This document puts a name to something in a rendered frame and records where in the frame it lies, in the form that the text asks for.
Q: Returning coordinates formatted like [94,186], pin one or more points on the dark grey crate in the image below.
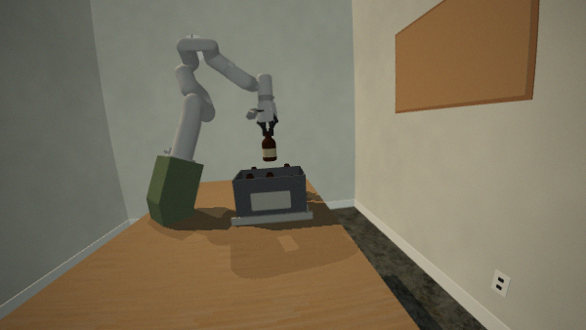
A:
[285,192]

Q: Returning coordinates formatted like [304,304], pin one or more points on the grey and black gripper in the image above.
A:
[268,114]

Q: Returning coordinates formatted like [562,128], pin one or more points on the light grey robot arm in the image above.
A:
[195,107]

